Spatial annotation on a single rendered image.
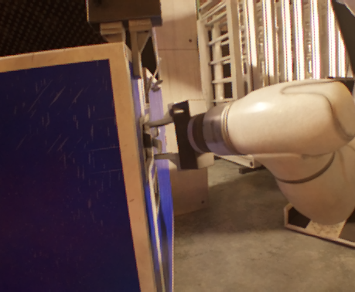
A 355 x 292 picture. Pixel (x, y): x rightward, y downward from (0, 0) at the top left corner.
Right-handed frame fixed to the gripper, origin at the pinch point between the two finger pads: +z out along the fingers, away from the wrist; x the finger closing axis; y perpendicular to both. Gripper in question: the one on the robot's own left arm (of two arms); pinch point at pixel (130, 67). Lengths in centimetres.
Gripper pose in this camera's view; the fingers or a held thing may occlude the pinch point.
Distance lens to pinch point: 48.0
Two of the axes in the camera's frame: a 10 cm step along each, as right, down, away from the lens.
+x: 10.0, -0.9, 0.0
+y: 0.0, 0.1, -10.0
